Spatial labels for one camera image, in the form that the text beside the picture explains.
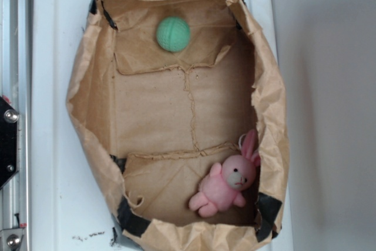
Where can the green rubber ball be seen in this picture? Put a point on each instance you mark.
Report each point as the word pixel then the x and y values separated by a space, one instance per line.
pixel 173 34

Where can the brown paper lined box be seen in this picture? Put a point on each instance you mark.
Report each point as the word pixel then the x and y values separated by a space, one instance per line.
pixel 153 122

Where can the pink plush bunny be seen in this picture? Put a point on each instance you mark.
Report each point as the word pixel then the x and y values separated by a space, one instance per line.
pixel 222 187

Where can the black mounting bracket plate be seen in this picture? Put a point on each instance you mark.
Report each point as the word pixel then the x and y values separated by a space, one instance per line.
pixel 8 142

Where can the aluminium frame rail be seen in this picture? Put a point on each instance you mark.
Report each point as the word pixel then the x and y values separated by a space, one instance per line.
pixel 16 56

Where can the silver corner bracket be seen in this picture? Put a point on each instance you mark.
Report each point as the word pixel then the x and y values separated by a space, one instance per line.
pixel 12 239

